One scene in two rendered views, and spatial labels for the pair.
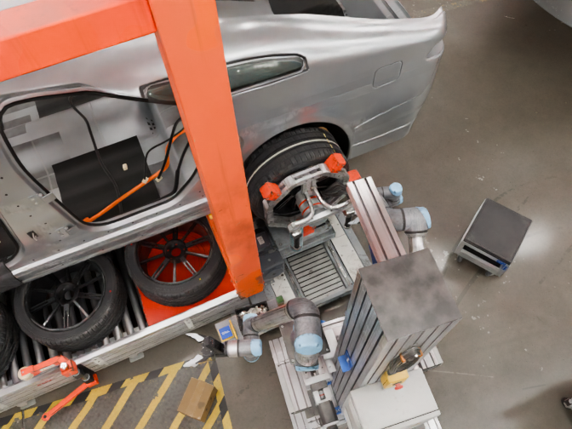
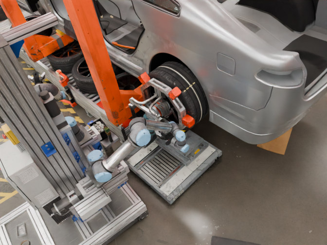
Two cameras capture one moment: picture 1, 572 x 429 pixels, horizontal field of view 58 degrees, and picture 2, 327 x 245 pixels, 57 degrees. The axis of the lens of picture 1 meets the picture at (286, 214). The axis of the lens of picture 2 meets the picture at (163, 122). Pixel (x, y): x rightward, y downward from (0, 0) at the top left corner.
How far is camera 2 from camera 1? 2.46 m
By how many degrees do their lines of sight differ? 44
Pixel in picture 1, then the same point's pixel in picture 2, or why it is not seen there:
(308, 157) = (167, 77)
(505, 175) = not seen: outside the picture
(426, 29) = (261, 50)
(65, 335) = (75, 74)
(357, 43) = (211, 23)
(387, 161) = (270, 180)
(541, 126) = not seen: outside the picture
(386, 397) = (14, 150)
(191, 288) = not seen: hidden behind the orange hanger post
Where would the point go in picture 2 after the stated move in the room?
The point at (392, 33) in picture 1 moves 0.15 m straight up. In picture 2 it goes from (236, 34) to (237, 13)
